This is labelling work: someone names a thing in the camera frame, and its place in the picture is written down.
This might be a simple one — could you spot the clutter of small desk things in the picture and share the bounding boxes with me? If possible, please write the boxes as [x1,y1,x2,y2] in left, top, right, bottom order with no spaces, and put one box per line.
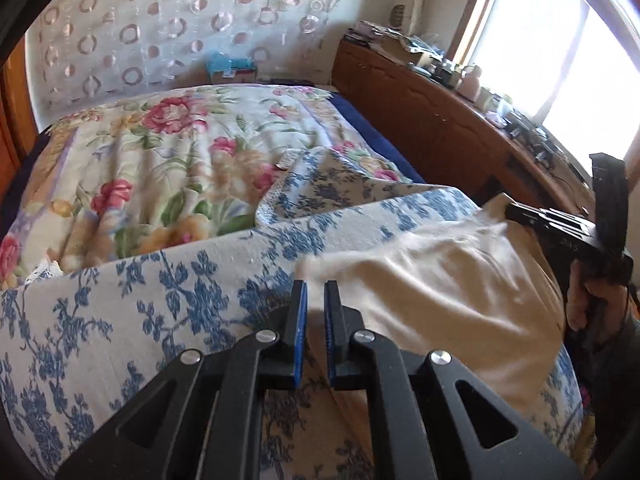
[344,20,591,183]

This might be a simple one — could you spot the beige printed t-shirt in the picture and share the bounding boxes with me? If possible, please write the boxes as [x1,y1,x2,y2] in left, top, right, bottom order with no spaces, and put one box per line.
[295,192,569,466]

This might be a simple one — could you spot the wooden slatted wardrobe door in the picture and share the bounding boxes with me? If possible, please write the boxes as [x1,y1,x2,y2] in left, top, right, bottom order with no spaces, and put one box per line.
[0,40,42,173]

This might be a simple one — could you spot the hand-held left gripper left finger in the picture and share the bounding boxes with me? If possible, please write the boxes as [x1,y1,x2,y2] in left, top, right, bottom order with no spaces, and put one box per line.
[55,280,309,480]

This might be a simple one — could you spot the person's right hand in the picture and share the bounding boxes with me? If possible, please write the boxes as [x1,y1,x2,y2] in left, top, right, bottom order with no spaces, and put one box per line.
[566,261,627,332]

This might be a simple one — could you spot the person's right forearm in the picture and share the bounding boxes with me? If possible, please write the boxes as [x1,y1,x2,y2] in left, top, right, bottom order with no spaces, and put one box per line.
[567,282,640,461]

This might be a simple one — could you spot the bright window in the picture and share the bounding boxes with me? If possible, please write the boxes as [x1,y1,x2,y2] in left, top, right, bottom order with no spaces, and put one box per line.
[447,0,640,183]

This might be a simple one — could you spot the long wooden cabinet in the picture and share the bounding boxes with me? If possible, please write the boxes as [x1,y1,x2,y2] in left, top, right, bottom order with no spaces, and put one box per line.
[331,35,597,221]

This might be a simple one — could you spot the cardboard box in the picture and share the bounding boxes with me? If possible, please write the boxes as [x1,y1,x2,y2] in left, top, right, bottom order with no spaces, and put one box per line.
[372,35,421,61]

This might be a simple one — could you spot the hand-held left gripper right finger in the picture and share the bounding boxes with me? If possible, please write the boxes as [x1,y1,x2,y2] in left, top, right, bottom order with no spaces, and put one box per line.
[324,280,587,480]

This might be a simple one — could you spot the pink floral quilt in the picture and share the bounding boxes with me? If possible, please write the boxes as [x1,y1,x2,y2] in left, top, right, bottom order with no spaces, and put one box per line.
[0,84,417,283]

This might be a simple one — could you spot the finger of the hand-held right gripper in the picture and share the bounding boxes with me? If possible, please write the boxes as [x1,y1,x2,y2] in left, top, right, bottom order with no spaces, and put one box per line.
[504,202,598,231]

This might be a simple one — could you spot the teal tissue box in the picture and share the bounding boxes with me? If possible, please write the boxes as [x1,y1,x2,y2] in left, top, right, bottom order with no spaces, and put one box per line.
[207,52,259,84]

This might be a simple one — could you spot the sheer circle-patterned curtain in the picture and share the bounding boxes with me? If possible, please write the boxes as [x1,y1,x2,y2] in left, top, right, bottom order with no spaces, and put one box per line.
[25,0,373,127]

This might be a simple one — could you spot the blue floral bed sheet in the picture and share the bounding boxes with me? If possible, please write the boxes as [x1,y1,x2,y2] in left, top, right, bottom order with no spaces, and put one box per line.
[0,147,587,480]

